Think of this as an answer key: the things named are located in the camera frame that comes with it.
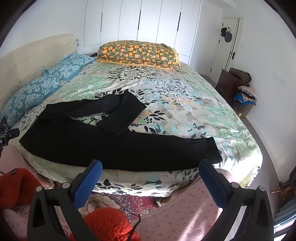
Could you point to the person's right forearm red sleeve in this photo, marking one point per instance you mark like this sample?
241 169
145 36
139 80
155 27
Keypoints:
108 222

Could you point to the white wardrobe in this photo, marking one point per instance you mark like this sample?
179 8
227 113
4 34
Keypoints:
143 20

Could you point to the pile of clothes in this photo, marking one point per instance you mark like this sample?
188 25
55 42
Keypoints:
247 93

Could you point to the person's pink pajama pants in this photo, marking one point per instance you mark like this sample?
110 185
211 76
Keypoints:
185 213

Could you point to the brown bag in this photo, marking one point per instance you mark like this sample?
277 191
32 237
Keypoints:
241 75

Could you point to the dark wooden nightstand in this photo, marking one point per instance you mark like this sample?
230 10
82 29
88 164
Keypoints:
225 84

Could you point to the beige padded headboard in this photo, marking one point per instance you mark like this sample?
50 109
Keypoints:
27 60

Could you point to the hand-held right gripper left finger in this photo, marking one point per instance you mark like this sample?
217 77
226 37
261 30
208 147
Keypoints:
89 183

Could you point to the black pants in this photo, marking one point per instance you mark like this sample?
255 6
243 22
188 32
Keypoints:
92 148

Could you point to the orange floral folded quilt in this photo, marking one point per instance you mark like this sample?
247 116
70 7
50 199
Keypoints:
138 52

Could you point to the brown laundry basket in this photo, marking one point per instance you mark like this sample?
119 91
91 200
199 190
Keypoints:
242 110

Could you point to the blue striped cloth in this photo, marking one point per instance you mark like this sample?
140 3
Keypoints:
285 217

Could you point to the black hanging hats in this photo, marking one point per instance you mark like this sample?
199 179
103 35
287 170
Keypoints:
227 36

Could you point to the blue patterned pillow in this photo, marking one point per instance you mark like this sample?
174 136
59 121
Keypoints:
30 97
69 66

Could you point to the white door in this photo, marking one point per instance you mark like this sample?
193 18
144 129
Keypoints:
222 55

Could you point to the wall sockets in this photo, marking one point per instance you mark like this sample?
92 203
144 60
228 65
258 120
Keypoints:
77 42

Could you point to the floral bed sheet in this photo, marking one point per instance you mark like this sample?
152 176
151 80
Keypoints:
185 97

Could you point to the person's left forearm red sleeve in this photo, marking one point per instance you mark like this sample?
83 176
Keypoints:
18 185

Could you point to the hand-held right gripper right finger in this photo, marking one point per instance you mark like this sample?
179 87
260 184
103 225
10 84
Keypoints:
212 185

